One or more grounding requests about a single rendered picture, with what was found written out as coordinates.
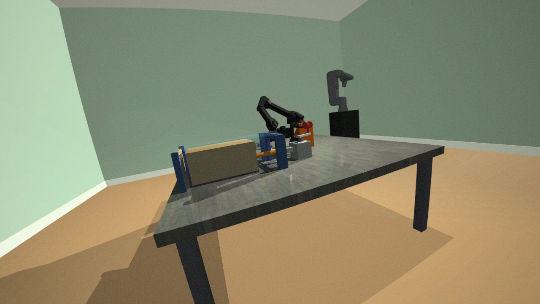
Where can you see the clear-panelled rack with blue frame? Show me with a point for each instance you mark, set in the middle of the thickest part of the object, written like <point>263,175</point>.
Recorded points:
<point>202,164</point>

